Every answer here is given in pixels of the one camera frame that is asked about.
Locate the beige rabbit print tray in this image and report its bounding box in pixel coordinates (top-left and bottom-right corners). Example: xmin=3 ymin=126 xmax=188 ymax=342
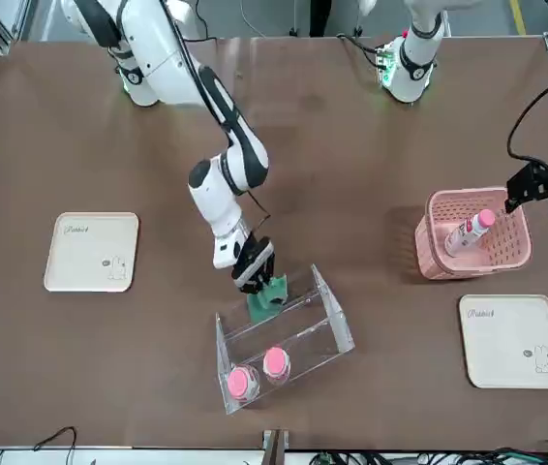
xmin=44 ymin=211 xmax=139 ymax=294
xmin=458 ymin=294 xmax=548 ymax=390

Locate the black base power cable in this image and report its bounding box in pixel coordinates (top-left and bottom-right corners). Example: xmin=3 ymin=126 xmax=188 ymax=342
xmin=336 ymin=32 xmax=386 ymax=67

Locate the pink plastic basket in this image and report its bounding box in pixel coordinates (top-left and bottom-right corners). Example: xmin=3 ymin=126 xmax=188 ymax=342
xmin=414 ymin=188 xmax=533 ymax=281

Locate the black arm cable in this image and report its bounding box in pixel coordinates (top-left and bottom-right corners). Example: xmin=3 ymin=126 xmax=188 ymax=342
xmin=505 ymin=67 xmax=548 ymax=169
xmin=169 ymin=0 xmax=273 ymax=233

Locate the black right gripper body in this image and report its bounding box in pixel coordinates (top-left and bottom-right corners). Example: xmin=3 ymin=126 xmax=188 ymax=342
xmin=232 ymin=232 xmax=276 ymax=288

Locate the pink cap white bottle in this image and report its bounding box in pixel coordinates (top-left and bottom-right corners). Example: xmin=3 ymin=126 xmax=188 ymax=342
xmin=444 ymin=208 xmax=496 ymax=257
xmin=262 ymin=346 xmax=291 ymax=388
xmin=228 ymin=365 xmax=260 ymax=404

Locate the black table edge cable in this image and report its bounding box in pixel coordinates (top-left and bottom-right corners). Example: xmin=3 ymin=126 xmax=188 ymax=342
xmin=34 ymin=425 xmax=79 ymax=465

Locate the clear acrylic shelf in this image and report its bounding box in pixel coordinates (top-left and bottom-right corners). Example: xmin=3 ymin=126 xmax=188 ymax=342
xmin=214 ymin=263 xmax=356 ymax=416

